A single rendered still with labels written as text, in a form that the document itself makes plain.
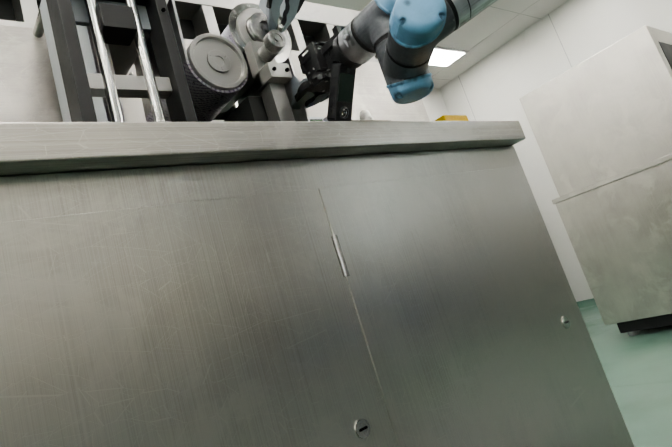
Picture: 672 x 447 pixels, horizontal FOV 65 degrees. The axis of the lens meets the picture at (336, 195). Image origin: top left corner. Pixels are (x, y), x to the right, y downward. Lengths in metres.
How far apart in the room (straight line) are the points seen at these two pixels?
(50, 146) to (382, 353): 0.44
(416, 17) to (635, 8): 4.85
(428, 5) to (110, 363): 0.59
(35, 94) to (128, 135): 0.74
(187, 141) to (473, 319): 0.49
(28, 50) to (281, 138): 0.81
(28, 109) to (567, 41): 5.10
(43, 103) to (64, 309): 0.81
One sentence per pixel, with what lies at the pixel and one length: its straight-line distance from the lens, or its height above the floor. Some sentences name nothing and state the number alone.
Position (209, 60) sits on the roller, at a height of 1.17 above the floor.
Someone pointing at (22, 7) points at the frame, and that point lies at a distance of 1.43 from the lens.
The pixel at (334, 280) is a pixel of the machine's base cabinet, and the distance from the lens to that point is 0.67.
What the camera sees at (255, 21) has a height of 1.26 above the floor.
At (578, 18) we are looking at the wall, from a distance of 5.75.
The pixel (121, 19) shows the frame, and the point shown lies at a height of 1.14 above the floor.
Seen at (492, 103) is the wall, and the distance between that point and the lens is 6.11.
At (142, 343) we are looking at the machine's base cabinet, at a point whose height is 0.68.
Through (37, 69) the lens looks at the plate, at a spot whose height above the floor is 1.33.
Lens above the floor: 0.65
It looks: 12 degrees up
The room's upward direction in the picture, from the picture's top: 18 degrees counter-clockwise
